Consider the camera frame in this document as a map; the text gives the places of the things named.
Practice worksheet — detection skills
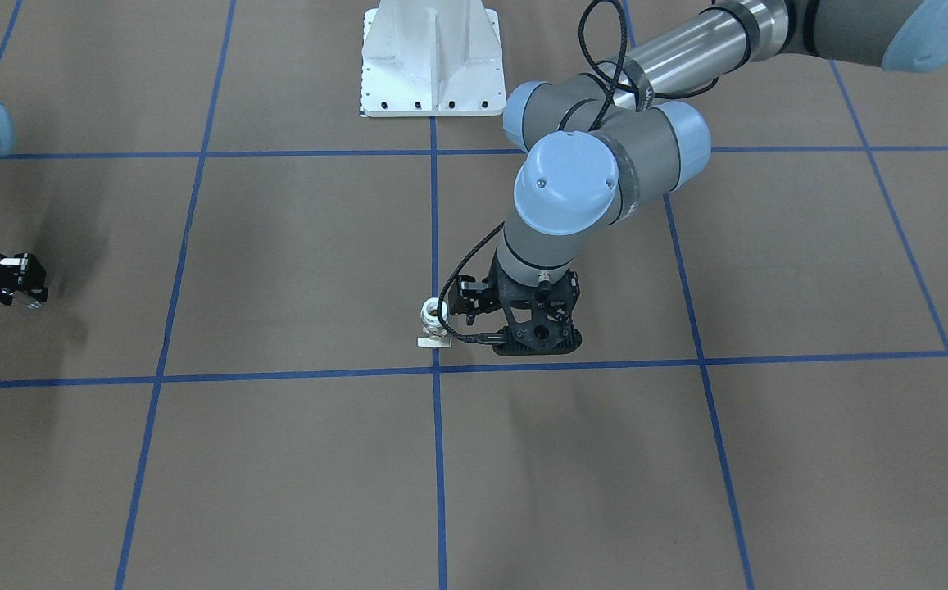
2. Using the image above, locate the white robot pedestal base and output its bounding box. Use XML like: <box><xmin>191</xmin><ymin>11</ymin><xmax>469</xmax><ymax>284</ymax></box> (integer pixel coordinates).
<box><xmin>359</xmin><ymin>1</ymin><xmax>506</xmax><ymax>117</ymax></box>

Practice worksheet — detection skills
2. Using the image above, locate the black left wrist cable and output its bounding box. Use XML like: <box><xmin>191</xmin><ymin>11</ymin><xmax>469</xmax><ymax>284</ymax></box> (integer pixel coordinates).
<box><xmin>436</xmin><ymin>0</ymin><xmax>720</xmax><ymax>345</ymax></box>

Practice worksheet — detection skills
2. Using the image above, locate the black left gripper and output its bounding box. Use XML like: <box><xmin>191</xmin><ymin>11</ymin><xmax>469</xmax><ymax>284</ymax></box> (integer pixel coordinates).
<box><xmin>451</xmin><ymin>266</ymin><xmax>581</xmax><ymax>316</ymax></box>

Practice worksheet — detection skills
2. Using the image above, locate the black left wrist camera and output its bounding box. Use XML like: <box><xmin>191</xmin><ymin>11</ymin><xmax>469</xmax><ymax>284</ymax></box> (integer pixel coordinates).
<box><xmin>492</xmin><ymin>300</ymin><xmax>583</xmax><ymax>357</ymax></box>

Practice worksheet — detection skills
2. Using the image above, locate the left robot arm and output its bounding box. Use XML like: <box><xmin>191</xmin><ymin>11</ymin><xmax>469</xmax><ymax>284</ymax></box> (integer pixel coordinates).
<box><xmin>436</xmin><ymin>1</ymin><xmax>948</xmax><ymax>316</ymax></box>

